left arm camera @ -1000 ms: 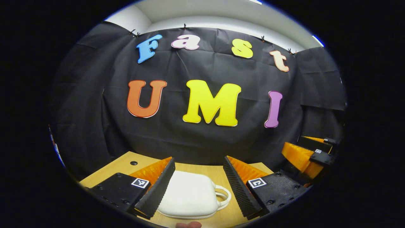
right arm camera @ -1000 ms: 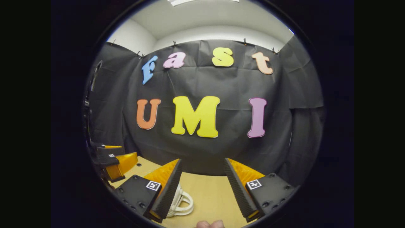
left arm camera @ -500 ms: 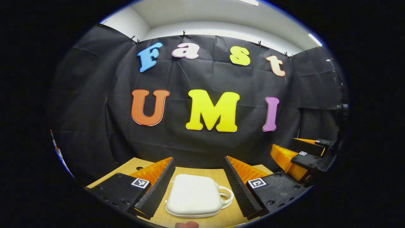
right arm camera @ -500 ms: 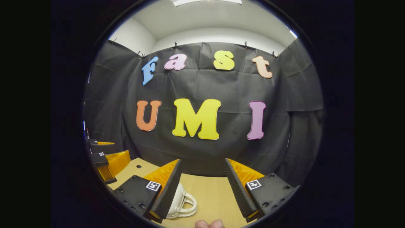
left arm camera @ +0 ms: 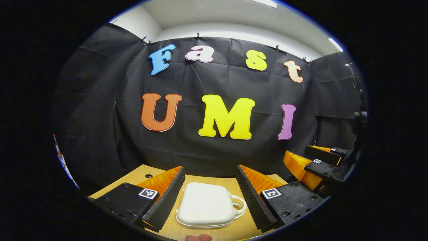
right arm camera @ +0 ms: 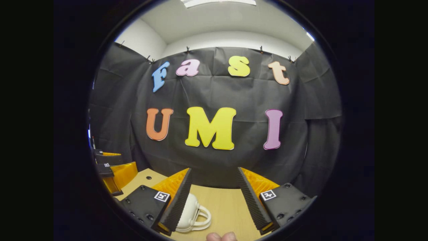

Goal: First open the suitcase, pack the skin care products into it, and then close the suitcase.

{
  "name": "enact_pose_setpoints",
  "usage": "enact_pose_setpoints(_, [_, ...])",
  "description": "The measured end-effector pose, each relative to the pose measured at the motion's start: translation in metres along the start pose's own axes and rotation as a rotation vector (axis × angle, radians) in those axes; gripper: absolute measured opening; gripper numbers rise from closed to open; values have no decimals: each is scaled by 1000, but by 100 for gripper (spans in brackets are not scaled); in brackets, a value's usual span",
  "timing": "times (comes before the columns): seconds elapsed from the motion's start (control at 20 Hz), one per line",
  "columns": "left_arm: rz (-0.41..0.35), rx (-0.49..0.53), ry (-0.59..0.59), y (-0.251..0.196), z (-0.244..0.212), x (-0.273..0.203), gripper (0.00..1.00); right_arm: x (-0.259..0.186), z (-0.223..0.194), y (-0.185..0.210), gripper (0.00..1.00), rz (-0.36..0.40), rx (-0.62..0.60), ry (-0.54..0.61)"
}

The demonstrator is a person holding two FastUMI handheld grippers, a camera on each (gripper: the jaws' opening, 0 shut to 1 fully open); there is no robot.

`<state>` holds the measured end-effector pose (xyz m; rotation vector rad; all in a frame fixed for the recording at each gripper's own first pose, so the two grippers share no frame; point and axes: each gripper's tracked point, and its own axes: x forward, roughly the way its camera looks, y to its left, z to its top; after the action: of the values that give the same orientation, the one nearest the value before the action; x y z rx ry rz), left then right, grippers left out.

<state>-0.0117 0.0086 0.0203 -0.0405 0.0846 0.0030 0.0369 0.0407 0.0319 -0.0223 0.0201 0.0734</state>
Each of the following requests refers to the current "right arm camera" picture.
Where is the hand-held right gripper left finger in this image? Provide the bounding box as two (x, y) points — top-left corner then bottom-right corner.
(115, 167), (193, 236)

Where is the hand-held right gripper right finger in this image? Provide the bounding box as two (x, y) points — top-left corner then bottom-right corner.
(237, 166), (317, 235)

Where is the white hard-shell suitcase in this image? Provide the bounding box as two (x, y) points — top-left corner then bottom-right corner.
(175, 193), (212, 234)

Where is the black backdrop cloth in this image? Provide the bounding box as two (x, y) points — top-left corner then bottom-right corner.
(88, 41), (342, 198)

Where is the row of black cloth clips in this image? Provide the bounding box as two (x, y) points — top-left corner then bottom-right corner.
(119, 41), (297, 64)

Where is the long ceiling light panel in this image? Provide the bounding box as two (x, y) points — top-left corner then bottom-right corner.
(181, 0), (257, 8)

